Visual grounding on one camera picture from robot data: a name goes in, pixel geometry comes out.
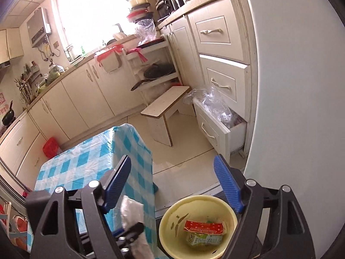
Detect kitchen window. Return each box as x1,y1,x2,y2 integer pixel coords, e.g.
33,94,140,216
52,0,135,62

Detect bag of green vegetables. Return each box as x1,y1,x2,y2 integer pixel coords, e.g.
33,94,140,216
46,63,65,83

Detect white shelf rack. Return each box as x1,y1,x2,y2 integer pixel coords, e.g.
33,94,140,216
122,34,181,106

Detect stack of bowls and plates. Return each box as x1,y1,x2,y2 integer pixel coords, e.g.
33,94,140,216
127,0,154,23

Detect cream kitchen cabinets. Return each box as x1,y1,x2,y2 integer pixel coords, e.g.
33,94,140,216
0,42,147,186

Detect cream drawer cabinet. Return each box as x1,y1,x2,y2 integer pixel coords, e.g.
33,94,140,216
158,0,256,162

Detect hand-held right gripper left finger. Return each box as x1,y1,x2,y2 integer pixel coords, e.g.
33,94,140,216
25,155,132,259

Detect cream wall cabinet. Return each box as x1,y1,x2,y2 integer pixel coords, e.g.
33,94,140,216
0,28,24,60

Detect yellow plastic bin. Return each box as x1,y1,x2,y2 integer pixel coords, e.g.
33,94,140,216
158,195,238,259

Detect blue checkered tablecloth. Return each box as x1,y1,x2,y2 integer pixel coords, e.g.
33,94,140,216
27,123,159,259

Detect open white drawer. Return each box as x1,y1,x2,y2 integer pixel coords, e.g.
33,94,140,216
193,97,247,162

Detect wooden stool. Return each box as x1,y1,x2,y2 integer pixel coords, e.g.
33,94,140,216
141,86,197,147

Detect silver water heater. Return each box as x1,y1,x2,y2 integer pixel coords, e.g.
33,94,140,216
26,8,52,48

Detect grey metal frame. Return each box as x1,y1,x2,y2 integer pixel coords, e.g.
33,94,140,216
0,156,30,195

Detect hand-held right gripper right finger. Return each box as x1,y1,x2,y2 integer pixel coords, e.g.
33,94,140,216
214,155,316,259

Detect white hanging bin red bag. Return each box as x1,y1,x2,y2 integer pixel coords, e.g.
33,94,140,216
95,46,124,73

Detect red snack packet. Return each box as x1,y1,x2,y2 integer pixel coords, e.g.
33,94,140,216
184,220,225,234

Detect red plastic bucket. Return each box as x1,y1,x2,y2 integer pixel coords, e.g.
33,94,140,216
42,137,60,159

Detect pink cloth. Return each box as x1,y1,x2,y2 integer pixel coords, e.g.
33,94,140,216
127,47,148,63

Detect kitchen utensil rack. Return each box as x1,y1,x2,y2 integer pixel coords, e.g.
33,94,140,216
15,76,38,106

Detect black frying pan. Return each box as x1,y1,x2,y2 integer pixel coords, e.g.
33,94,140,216
2,101,15,126

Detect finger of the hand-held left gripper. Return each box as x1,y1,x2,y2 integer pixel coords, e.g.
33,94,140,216
118,237,136,259
112,222,145,239

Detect dark pan with lid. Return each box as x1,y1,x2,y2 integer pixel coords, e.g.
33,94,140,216
131,63,174,92

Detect white plastic bag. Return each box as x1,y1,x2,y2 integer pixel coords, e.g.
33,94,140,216
120,196,155,259

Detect pink wall poster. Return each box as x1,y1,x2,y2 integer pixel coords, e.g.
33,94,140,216
0,90,8,126

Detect green and grey carton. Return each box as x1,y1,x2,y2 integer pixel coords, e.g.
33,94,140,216
186,232,224,248

